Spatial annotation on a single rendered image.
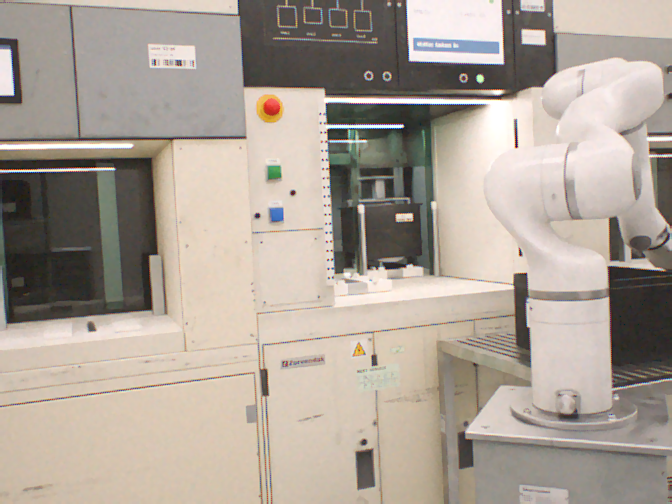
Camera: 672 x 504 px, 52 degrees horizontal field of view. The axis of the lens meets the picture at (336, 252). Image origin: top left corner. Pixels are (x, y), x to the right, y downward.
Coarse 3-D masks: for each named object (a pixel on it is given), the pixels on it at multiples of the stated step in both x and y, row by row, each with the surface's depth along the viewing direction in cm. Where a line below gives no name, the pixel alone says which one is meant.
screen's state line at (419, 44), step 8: (416, 40) 174; (424, 40) 175; (432, 40) 176; (440, 40) 177; (448, 40) 178; (456, 40) 178; (464, 40) 179; (472, 40) 180; (416, 48) 174; (424, 48) 175; (432, 48) 176; (440, 48) 177; (448, 48) 178; (456, 48) 179; (464, 48) 179; (472, 48) 180; (480, 48) 181; (488, 48) 182; (496, 48) 183
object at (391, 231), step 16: (384, 176) 235; (384, 192) 239; (352, 208) 235; (368, 208) 227; (384, 208) 230; (400, 208) 232; (416, 208) 234; (352, 224) 236; (368, 224) 228; (384, 224) 230; (400, 224) 232; (416, 224) 234; (352, 240) 237; (368, 240) 228; (384, 240) 230; (400, 240) 232; (416, 240) 234; (352, 256) 245; (368, 256) 228; (384, 256) 230; (400, 256) 232
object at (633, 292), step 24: (624, 288) 139; (648, 288) 140; (528, 312) 156; (624, 312) 139; (648, 312) 140; (528, 336) 157; (624, 336) 139; (648, 336) 141; (624, 360) 140; (648, 360) 141
